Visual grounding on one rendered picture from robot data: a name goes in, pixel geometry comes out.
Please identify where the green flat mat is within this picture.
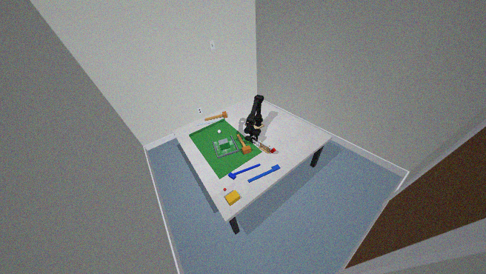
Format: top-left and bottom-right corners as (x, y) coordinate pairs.
(190, 120), (262, 179)

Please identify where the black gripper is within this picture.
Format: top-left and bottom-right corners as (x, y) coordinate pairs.
(244, 128), (255, 143)

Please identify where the yellow rectangular block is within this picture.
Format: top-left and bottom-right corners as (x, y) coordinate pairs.
(225, 190), (240, 206)

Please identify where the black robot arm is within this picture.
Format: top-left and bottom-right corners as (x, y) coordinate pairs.
(244, 95), (264, 137)

